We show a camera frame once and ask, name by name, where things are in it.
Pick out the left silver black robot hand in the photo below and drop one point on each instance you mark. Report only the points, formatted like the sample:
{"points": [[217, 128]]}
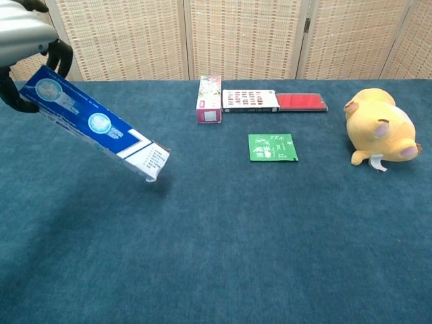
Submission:
{"points": [[20, 33]]}

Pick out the blue white toothpaste box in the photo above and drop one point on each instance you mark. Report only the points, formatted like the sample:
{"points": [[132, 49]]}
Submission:
{"points": [[98, 125]]}

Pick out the red ink pad black case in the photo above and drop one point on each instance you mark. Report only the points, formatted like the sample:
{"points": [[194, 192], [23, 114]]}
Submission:
{"points": [[298, 100]]}

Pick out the brass screen hinge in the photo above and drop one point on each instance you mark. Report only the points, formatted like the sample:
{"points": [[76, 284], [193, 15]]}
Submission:
{"points": [[307, 25]]}

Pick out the teal table cloth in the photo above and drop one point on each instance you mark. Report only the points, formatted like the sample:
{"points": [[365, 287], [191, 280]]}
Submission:
{"points": [[216, 243]]}

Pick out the pink floral carton box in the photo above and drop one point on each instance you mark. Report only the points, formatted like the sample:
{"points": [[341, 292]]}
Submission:
{"points": [[209, 98]]}

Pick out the yellow plush toy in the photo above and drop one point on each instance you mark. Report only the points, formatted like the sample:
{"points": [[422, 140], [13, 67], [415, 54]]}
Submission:
{"points": [[381, 131]]}

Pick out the green tea packet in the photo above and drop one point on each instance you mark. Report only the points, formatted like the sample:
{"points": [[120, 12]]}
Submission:
{"points": [[271, 148]]}

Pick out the white box with red pattern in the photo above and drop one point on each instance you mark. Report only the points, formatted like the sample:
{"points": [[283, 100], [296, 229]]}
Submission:
{"points": [[249, 98]]}

